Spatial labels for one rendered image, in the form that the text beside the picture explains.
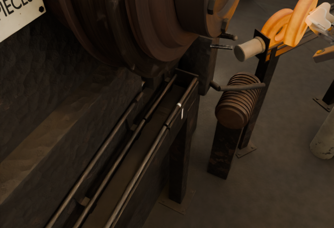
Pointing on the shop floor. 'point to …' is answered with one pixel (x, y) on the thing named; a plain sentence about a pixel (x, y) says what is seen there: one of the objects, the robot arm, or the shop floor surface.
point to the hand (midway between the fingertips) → (302, 14)
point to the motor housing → (231, 122)
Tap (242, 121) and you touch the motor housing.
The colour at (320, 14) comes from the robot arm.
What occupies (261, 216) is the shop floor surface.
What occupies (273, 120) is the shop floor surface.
